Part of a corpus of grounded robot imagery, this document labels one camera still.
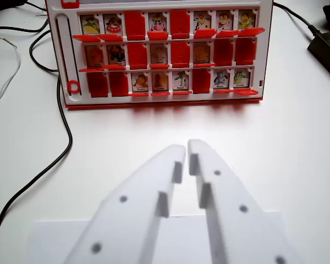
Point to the red and white game board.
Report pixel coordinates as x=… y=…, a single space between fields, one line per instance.
x=159 y=60

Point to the black power box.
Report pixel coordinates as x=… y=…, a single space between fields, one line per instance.
x=327 y=48

